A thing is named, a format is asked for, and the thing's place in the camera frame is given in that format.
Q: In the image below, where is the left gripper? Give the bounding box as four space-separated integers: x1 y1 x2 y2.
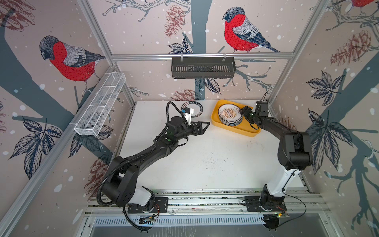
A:
175 121 209 142

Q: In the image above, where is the green lettered plate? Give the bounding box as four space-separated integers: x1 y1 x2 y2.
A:
181 101 204 118

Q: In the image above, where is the orange sunburst plate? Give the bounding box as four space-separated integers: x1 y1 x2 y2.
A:
218 104 242 122

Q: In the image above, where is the green rimmed plate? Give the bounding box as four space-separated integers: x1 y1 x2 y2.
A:
220 119 243 126

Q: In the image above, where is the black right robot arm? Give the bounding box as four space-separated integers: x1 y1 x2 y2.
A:
239 100 312 211

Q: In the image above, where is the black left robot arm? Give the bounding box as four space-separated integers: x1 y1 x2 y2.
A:
96 116 210 211

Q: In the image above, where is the yellow plastic bin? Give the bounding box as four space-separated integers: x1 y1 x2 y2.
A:
211 99 261 137

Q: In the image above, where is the black hanging wire basket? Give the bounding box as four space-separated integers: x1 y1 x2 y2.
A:
171 57 236 79

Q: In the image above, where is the right black cable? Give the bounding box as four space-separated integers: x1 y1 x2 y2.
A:
275 168 308 228

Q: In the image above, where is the black cable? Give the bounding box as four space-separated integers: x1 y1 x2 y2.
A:
275 168 308 228
122 205 155 232

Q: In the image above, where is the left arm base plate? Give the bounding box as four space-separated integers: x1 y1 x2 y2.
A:
127 197 168 214

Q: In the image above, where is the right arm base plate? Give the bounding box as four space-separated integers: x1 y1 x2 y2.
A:
244 196 287 213

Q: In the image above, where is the white mesh wire shelf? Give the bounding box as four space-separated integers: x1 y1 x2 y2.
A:
74 72 126 136

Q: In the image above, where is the horizontal aluminium frame bar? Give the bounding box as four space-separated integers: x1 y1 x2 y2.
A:
111 52 294 62

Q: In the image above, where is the left black cable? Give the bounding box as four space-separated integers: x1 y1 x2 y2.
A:
122 205 155 232

